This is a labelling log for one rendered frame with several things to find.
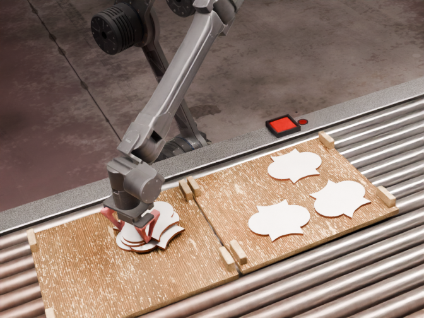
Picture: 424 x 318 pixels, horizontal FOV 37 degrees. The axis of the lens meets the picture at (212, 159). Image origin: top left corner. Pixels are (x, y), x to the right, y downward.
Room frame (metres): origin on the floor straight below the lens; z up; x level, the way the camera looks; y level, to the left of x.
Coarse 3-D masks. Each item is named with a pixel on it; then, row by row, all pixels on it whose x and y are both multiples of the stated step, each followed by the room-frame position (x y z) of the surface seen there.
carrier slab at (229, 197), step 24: (312, 144) 1.38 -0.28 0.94; (240, 168) 1.31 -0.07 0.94; (264, 168) 1.30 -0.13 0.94; (336, 168) 1.27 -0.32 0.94; (216, 192) 1.23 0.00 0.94; (240, 192) 1.22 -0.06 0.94; (264, 192) 1.21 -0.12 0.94; (288, 192) 1.19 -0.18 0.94; (312, 192) 1.18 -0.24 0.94; (216, 216) 1.14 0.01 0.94; (240, 216) 1.13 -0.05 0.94; (312, 216) 1.10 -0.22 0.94; (360, 216) 1.08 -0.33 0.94; (384, 216) 1.08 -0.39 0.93; (240, 240) 1.05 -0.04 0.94; (264, 240) 1.04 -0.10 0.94; (288, 240) 1.03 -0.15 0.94; (312, 240) 1.02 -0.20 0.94; (264, 264) 0.97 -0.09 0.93
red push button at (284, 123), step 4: (280, 120) 1.53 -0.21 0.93; (284, 120) 1.53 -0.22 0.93; (288, 120) 1.52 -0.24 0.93; (272, 124) 1.51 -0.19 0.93; (276, 124) 1.51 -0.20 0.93; (280, 124) 1.51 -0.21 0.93; (284, 124) 1.50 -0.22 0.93; (288, 124) 1.50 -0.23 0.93; (292, 124) 1.50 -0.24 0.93; (276, 128) 1.49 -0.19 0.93; (280, 128) 1.49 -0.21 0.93; (284, 128) 1.49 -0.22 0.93; (288, 128) 1.48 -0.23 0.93
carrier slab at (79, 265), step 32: (160, 192) 1.25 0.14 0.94; (64, 224) 1.18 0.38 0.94; (96, 224) 1.16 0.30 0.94; (192, 224) 1.12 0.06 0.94; (32, 256) 1.08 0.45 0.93; (64, 256) 1.06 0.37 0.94; (96, 256) 1.05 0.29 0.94; (128, 256) 1.04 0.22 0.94; (160, 256) 1.03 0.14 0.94; (192, 256) 1.01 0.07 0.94; (64, 288) 0.96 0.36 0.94; (96, 288) 0.95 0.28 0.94; (128, 288) 0.94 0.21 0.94; (160, 288) 0.93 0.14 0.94; (192, 288) 0.92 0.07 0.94
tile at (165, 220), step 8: (152, 208) 1.16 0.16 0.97; (160, 208) 1.15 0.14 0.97; (168, 208) 1.15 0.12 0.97; (160, 216) 1.12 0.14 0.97; (168, 216) 1.12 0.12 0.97; (128, 224) 1.11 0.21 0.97; (160, 224) 1.10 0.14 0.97; (168, 224) 1.09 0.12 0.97; (128, 232) 1.08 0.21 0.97; (136, 232) 1.08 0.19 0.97; (160, 232) 1.07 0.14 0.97; (128, 240) 1.06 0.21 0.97; (136, 240) 1.05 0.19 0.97
